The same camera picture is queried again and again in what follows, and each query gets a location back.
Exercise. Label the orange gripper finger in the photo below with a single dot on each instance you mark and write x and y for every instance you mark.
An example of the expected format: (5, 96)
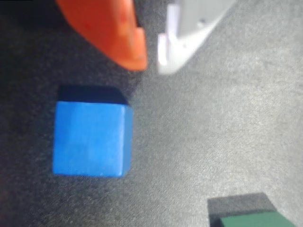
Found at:
(106, 28)

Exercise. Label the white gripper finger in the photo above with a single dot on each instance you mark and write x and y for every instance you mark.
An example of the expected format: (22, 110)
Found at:
(189, 28)

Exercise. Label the blue wooden cube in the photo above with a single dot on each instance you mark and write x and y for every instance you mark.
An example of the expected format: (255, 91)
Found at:
(90, 139)

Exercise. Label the green wooden cube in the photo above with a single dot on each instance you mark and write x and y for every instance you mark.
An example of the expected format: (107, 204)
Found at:
(251, 221)

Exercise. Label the black felt mat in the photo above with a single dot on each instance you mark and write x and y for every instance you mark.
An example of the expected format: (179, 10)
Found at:
(213, 123)

